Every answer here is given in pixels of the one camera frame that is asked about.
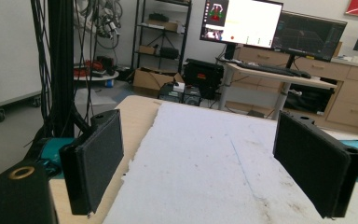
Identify black metal shelf rack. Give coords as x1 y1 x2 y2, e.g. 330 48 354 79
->
131 0 193 75

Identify flat cardboard box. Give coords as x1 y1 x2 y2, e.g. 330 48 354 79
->
145 19 182 33

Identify black case with red label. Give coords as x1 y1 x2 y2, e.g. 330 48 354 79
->
183 58 225 101

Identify black electronics boxes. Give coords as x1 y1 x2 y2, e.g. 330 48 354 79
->
158 82 203 107

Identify white foam sheet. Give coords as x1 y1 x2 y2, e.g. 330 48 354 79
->
102 102 358 224

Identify black equipment under desk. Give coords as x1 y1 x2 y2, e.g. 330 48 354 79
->
283 83 336 115

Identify light wooden standing desk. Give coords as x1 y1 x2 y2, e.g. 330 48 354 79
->
218 60 338 121

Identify black cable bundle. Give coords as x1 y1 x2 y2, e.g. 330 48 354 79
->
30 0 54 147

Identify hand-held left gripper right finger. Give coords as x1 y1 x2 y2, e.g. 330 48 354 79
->
272 110 358 219

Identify small cardboard box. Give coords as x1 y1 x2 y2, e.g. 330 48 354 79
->
138 45 157 56

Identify hanging white device with cables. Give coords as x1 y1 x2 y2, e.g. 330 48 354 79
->
74 0 124 50

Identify wooden drawer cabinet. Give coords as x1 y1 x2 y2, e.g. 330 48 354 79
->
234 44 358 133

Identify black bag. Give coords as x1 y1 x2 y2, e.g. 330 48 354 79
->
159 46 181 61

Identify white panel on castors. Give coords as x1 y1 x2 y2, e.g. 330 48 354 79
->
0 0 44 123

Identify red and black tools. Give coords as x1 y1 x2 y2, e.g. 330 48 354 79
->
73 55 117 77

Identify open cardboard box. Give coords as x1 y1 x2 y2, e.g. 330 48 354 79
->
132 66 185 96

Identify wide dark computer monitor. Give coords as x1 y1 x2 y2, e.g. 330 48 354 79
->
271 10 348 63

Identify lit computer monitor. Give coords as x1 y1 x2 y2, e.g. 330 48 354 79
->
200 0 284 50

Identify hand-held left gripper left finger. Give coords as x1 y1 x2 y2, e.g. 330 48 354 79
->
59 108 125 217

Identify black keyboard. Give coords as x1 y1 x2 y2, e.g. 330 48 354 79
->
237 61 312 79

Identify round white side table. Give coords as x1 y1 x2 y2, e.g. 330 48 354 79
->
73 70 120 83

